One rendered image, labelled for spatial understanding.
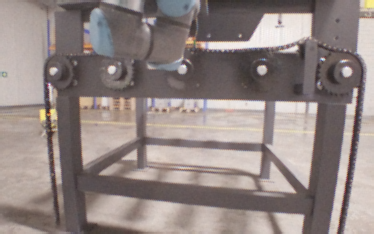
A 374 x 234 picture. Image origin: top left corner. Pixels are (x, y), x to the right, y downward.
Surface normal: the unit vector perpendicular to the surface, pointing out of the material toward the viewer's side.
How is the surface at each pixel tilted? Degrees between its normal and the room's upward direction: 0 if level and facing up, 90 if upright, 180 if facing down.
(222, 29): 90
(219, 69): 90
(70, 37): 90
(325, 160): 90
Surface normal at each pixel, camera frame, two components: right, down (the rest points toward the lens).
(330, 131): -0.16, 0.11
